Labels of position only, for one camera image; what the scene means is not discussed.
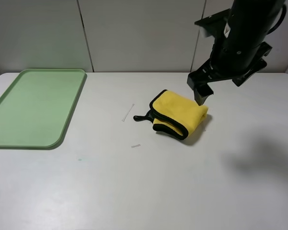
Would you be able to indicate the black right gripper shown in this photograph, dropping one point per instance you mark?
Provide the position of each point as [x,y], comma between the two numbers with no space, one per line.
[198,80]

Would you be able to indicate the yellow towel with black trim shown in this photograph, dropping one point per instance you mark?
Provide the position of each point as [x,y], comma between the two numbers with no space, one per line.
[174,114]

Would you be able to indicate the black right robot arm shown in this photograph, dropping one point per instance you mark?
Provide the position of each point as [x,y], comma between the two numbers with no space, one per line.
[239,46]

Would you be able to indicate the light green plastic tray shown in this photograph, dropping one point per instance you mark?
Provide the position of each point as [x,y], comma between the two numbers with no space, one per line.
[37,107]

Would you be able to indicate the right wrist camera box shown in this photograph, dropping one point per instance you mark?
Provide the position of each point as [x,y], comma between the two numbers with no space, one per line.
[213,25]

